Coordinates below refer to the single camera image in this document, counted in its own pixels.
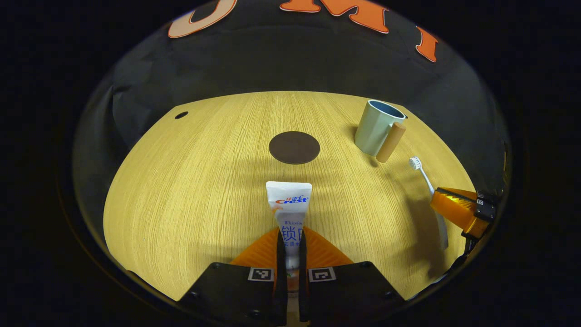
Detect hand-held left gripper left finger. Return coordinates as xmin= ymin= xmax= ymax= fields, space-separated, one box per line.
xmin=179 ymin=227 xmax=289 ymax=327

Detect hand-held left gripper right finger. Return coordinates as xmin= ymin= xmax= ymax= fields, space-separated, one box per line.
xmin=298 ymin=227 xmax=405 ymax=327

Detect white toothbrush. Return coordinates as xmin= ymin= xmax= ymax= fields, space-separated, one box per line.
xmin=409 ymin=157 xmax=450 ymax=250

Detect white toothpaste tube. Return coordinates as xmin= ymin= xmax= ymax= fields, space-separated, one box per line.
xmin=266 ymin=181 xmax=313 ymax=293

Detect pale blue cup wooden handle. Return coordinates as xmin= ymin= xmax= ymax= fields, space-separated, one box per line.
xmin=354 ymin=99 xmax=407 ymax=164

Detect dark round coaster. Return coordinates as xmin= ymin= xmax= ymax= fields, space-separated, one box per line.
xmin=268 ymin=131 xmax=321 ymax=165

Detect black backdrop cloth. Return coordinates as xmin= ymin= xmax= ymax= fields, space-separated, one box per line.
xmin=73 ymin=0 xmax=511 ymax=214

